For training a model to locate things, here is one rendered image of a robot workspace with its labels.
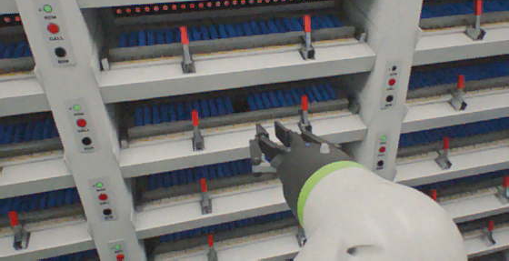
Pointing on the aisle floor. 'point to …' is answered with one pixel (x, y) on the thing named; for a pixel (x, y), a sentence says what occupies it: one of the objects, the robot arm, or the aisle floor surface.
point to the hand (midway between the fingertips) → (272, 135)
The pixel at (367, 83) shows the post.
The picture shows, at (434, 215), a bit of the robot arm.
